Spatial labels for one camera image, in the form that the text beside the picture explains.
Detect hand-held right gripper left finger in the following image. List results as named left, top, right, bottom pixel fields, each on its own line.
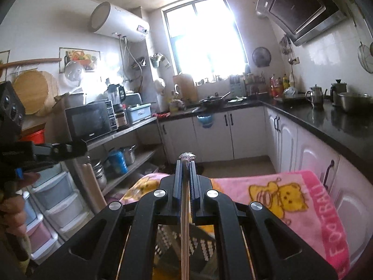
left=31, top=159, right=187, bottom=280

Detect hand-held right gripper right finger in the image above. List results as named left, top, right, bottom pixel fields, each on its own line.
left=188, top=160, right=340, bottom=280

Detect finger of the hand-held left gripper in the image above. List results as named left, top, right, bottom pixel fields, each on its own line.
left=33, top=139, right=88, bottom=164
left=15, top=161, right=59, bottom=180

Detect foil-tipped chopsticks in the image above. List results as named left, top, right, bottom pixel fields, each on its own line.
left=174, top=152, right=196, bottom=280

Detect dark perforated utensil holder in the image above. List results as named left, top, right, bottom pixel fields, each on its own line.
left=154, top=224, right=222, bottom=280

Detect person's left hand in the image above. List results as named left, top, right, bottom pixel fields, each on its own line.
left=0, top=171, right=41, bottom=235

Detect red plastic basin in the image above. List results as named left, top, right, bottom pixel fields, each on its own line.
left=22, top=128, right=46, bottom=145

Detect round wooden cutting board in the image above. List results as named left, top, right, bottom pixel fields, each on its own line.
left=13, top=70, right=59, bottom=116

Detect black microwave oven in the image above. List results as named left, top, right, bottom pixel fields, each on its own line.
left=65, top=100, right=115, bottom=144

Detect plastic drawer unit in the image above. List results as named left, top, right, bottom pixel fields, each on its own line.
left=21, top=162, right=91, bottom=261

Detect wooden rolling pin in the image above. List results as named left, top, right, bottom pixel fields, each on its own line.
left=0, top=58, right=63, bottom=69

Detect blue plastic container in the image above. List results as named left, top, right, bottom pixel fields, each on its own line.
left=108, top=148, right=129, bottom=176

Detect steel pot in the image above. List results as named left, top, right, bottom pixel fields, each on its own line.
left=122, top=145, right=137, bottom=166

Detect blue hanging plastic bag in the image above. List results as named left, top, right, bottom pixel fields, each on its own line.
left=197, top=114, right=214, bottom=130

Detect metal shelf table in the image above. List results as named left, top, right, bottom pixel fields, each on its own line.
left=84, top=116, right=164, bottom=199

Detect black blender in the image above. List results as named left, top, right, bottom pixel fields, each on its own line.
left=106, top=82, right=127, bottom=114

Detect white kitchen cabinets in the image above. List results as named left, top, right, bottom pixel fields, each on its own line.
left=159, top=106, right=373, bottom=269

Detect grey-blue dish box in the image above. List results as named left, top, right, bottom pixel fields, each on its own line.
left=125, top=103, right=152, bottom=125

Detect black frying pan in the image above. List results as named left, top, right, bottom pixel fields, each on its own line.
left=199, top=91, right=232, bottom=107

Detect beige chopping board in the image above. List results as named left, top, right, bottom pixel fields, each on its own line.
left=173, top=73, right=199, bottom=103

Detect pink bear printed blanket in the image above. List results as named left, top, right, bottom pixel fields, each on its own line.
left=119, top=169, right=351, bottom=277

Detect white cylindrical water heater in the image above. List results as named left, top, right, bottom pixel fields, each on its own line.
left=90, top=1, right=151, bottom=42

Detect black kitchen countertop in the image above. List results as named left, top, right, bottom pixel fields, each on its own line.
left=159, top=99, right=373, bottom=167

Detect kitchen window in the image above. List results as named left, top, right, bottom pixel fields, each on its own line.
left=161, top=0, right=252, bottom=80

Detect steel teapot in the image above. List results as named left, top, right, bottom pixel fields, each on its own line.
left=305, top=84, right=328, bottom=107

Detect steel mixing bowl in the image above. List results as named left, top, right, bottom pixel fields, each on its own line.
left=337, top=92, right=373, bottom=113

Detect black range hood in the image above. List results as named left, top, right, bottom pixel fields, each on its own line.
left=255, top=0, right=349, bottom=47

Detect fruit wall poster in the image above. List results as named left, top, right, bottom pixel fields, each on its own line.
left=59, top=47, right=102, bottom=74

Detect wire strainer ladle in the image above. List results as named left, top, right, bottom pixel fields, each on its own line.
left=357, top=41, right=373, bottom=74

